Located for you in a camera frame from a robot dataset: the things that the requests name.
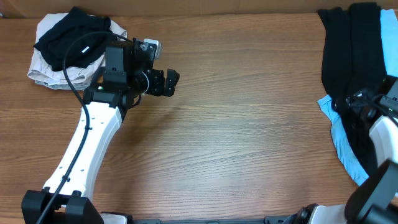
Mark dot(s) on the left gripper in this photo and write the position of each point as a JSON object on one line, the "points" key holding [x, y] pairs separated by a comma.
{"points": [[165, 82]]}

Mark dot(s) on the black polo shirt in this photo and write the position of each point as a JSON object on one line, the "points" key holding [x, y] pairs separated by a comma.
{"points": [[352, 61]]}

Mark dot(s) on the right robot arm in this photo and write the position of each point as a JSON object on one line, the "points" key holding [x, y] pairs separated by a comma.
{"points": [[371, 202]]}

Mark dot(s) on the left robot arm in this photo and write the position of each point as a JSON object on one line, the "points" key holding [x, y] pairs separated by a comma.
{"points": [[119, 86]]}

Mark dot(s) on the folded grey garment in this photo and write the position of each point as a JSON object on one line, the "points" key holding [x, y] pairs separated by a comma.
{"points": [[63, 85]]}

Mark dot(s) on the folded black garment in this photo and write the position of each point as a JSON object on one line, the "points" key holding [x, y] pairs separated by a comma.
{"points": [[77, 40]]}

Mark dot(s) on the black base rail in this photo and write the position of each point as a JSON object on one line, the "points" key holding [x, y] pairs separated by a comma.
{"points": [[211, 221]]}

